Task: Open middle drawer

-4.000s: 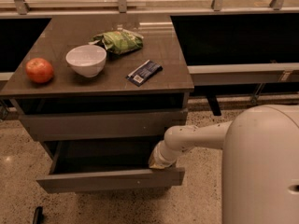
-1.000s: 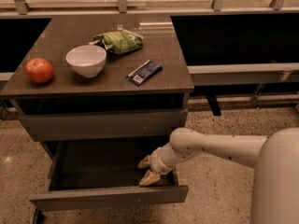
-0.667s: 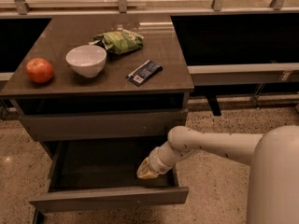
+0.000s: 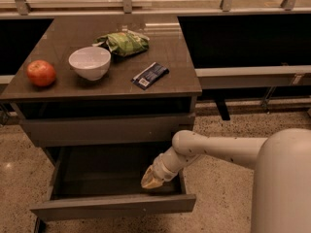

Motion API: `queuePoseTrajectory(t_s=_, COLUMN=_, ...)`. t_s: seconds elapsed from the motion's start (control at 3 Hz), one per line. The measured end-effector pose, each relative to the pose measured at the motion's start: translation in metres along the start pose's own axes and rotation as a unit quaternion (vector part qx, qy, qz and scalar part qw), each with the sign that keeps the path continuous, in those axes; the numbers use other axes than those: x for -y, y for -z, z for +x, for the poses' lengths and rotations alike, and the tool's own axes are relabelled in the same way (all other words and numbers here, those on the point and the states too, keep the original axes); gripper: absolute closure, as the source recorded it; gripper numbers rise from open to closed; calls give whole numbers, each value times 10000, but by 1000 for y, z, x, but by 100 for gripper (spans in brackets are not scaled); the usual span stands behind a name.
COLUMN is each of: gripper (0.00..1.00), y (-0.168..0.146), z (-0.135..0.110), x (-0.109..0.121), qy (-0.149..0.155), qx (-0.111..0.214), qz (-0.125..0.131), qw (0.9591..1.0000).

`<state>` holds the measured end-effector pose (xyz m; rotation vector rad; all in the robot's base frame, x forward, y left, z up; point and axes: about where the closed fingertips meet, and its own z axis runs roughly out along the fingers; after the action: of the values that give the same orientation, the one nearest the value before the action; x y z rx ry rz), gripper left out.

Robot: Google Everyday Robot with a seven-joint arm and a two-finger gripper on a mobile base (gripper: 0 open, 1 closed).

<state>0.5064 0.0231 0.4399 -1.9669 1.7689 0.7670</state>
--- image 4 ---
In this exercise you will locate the dark blue snack packet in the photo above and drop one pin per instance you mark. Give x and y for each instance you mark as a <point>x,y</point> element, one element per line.
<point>150,75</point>

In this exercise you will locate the green chip bag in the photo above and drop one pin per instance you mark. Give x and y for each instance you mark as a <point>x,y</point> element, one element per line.
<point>124,43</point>

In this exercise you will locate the black object on floor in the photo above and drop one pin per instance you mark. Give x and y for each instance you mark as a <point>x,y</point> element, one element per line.
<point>39,226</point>

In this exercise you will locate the grey top drawer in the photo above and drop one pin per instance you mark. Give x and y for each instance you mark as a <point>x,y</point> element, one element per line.
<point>61,132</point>

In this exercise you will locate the grey wall rail bench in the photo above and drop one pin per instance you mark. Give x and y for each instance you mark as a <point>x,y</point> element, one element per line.
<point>263,83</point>

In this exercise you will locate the white ceramic bowl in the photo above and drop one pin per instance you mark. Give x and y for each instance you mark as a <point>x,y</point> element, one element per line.
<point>90,63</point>

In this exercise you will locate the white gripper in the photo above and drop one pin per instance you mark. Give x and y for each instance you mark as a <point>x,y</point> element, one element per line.
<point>160,170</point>

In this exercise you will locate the red apple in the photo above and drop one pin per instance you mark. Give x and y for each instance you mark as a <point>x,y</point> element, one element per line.
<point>40,73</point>

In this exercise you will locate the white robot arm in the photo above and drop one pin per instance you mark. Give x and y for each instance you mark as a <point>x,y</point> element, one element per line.
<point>281,200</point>

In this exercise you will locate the grey drawer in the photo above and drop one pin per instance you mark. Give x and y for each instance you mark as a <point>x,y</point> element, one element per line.
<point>105,181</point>
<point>61,132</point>

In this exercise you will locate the grey drawer cabinet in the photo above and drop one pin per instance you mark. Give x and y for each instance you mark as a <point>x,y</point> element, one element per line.
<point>99,100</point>

